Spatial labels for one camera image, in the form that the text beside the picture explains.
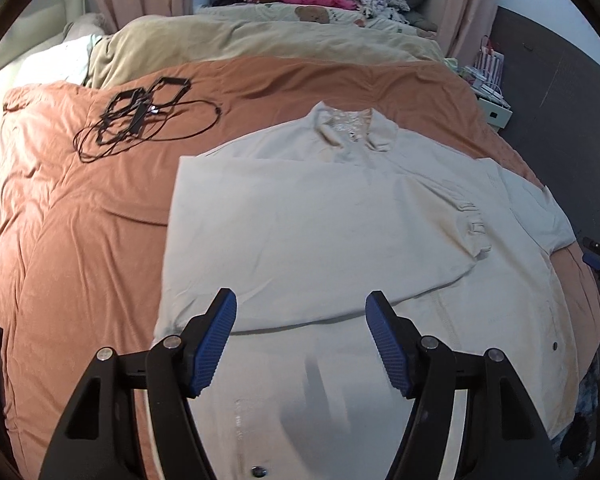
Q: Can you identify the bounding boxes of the black cable bundle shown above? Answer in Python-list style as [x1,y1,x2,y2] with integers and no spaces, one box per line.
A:
[72,76,223,163]

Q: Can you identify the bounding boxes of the white pillow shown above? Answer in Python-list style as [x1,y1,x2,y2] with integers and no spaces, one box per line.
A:
[15,35,106,86]

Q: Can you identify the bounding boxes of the cream white shirt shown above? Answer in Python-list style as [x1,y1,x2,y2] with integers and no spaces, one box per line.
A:
[152,100,581,480]

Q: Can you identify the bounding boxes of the cream upholstered headboard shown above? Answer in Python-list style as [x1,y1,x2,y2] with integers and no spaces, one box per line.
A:
[0,0,106,126]

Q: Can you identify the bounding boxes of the beige duvet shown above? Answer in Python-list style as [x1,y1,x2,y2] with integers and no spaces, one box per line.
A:
[85,14,446,91]

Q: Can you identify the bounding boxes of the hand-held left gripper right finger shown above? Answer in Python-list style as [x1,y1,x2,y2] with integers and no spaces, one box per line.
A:
[365,290,563,480]

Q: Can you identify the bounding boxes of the person's blue patterned pants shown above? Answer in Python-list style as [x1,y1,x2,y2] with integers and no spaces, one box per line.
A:
[550,355,600,480]

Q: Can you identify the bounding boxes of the bear print blanket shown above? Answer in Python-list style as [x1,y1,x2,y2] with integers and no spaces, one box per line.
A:
[195,1,436,38]

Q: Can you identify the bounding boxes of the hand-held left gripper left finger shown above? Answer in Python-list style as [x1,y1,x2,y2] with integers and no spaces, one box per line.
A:
[39,287,238,480]

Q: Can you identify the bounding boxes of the orange brown blanket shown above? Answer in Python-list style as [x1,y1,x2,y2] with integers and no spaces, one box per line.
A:
[0,55,600,480]

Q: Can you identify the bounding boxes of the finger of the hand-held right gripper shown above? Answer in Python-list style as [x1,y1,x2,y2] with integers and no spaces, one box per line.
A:
[581,236,600,273]

